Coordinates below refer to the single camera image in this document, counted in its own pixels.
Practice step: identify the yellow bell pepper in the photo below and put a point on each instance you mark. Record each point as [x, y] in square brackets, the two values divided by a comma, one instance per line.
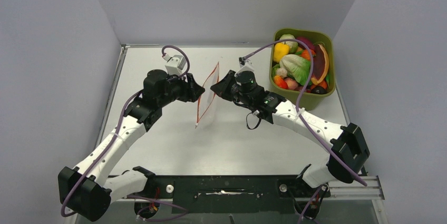
[279, 51]

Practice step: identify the purple sweet potato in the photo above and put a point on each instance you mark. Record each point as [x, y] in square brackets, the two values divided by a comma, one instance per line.
[306, 41]

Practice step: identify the black mounting base plate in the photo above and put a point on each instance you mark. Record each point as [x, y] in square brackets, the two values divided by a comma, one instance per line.
[284, 194]

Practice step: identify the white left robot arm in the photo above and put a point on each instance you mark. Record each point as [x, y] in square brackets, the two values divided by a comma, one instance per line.
[87, 189]

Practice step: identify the pink peach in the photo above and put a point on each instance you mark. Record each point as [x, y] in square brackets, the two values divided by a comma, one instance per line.
[291, 84]

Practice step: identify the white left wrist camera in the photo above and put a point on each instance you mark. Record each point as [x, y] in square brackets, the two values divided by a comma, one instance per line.
[174, 64]

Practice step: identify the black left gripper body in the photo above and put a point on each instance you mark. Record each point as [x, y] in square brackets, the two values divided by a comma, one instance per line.
[177, 89]

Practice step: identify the clear orange zip top bag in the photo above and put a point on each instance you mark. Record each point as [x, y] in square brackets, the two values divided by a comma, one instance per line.
[206, 108]

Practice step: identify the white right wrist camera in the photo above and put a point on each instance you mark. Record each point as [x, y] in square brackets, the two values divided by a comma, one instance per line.
[245, 65]

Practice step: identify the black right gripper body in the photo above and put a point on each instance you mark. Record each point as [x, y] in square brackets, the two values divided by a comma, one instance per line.
[236, 95]

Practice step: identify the red orange fruit slice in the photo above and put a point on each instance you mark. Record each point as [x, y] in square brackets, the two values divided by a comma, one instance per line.
[321, 64]

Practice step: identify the pale green cabbage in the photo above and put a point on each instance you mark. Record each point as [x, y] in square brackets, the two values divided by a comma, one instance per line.
[290, 41]

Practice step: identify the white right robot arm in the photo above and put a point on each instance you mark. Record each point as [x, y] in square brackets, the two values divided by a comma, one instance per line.
[346, 145]

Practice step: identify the white garlic bulb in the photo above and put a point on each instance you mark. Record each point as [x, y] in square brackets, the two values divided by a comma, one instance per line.
[282, 72]

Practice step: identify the orange round fruit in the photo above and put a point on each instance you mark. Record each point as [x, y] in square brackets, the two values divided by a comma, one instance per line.
[323, 84]

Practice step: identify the green white lettuce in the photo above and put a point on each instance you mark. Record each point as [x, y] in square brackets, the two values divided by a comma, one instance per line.
[296, 67]

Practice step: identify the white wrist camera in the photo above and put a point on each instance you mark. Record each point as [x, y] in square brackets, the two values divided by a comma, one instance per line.
[174, 64]
[245, 65]

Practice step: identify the dark round plum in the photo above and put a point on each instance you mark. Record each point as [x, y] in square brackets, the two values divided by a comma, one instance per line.
[318, 90]

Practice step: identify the orange tangerine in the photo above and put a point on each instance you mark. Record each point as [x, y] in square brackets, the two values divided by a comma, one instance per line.
[306, 55]

